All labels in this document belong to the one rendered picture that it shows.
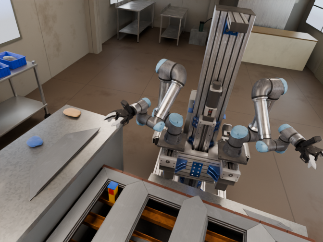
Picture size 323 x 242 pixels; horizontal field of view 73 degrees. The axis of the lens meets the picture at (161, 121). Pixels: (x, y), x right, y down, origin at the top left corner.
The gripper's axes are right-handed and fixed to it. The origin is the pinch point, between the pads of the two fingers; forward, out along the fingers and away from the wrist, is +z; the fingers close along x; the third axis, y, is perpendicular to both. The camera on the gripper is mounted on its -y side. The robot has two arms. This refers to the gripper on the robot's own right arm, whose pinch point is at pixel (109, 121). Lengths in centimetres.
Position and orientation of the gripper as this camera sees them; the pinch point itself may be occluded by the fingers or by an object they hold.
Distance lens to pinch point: 131.6
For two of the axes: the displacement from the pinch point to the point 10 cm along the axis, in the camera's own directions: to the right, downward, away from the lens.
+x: -7.7, -5.2, 3.6
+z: -6.0, 4.3, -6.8
